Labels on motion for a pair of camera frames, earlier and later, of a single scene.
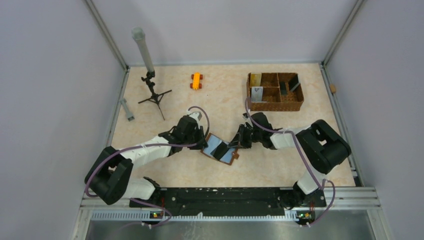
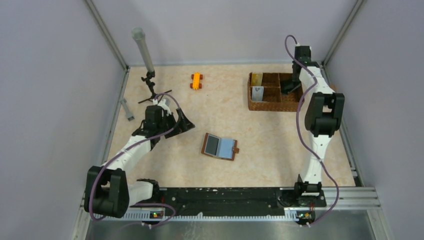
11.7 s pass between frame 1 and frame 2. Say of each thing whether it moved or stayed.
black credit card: moved
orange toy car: stayed
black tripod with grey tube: stayed
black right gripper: moved
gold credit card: stayed
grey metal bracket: stayed
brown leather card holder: moved
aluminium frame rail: stayed
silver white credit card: stayed
